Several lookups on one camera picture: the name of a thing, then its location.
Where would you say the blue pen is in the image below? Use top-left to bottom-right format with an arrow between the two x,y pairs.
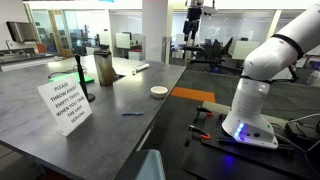
121,112 -> 145,117

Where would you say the small white bowl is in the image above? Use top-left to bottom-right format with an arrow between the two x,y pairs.
150,85 -> 169,100

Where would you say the teal chair back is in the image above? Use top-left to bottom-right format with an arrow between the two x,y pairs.
114,148 -> 167,180

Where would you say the black pole stand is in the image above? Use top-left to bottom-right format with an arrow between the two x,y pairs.
74,53 -> 96,103

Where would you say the green flat tray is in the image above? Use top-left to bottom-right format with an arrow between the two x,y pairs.
48,71 -> 95,84

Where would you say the white printed notice sign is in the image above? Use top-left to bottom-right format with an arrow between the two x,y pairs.
37,75 -> 93,137

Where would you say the red chair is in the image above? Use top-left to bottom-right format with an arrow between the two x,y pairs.
36,43 -> 48,54

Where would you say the metal sink faucet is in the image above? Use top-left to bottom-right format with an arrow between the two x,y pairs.
4,39 -> 14,55

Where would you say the orange handled black clamp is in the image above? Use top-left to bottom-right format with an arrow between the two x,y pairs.
193,105 -> 215,125
184,124 -> 212,147

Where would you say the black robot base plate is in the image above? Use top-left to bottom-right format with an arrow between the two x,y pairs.
182,105 -> 320,180

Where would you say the black cable on table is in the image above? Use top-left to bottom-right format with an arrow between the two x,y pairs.
47,65 -> 88,80

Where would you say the white cable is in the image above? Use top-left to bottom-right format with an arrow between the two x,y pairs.
273,112 -> 320,168

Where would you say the wall paper towel dispenser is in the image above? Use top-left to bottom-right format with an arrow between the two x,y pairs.
5,21 -> 38,43

